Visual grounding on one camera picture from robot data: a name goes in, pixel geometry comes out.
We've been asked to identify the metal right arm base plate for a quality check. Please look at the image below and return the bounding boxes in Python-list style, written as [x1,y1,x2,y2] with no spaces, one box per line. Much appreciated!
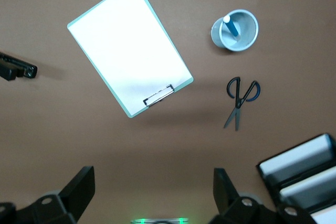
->
[130,217,190,224]

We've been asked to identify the light green clipboard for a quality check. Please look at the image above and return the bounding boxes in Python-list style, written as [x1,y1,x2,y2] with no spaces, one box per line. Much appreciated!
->
[67,0,194,119]

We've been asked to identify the black handled scissors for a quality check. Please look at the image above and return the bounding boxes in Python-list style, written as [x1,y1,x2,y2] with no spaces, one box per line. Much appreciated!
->
[223,76,261,132]

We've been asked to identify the white paper sheet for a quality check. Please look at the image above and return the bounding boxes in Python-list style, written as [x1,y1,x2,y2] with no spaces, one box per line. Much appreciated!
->
[68,0,192,116]

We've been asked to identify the light blue mesh pen cup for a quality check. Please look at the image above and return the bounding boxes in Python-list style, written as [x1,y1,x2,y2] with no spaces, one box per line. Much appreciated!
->
[211,9,259,51]

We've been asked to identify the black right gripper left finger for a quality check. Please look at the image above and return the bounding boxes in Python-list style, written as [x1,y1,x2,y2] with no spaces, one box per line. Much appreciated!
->
[0,165,95,224]

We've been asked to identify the black stacked document tray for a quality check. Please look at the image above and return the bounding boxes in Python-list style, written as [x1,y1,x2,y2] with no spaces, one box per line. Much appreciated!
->
[256,133,336,224]

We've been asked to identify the black stapler with red end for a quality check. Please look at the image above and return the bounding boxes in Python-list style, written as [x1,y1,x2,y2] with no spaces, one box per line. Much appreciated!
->
[0,52,38,81]

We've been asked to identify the blue marker with white cap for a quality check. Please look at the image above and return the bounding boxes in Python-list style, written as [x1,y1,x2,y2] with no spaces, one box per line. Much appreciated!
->
[223,15,241,38]

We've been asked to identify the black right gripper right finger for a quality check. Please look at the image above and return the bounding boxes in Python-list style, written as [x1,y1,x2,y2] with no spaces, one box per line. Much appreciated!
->
[209,167,316,224]

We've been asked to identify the white paper stack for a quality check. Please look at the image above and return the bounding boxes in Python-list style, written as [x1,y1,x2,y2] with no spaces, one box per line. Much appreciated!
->
[279,166,336,210]
[261,134,333,183]

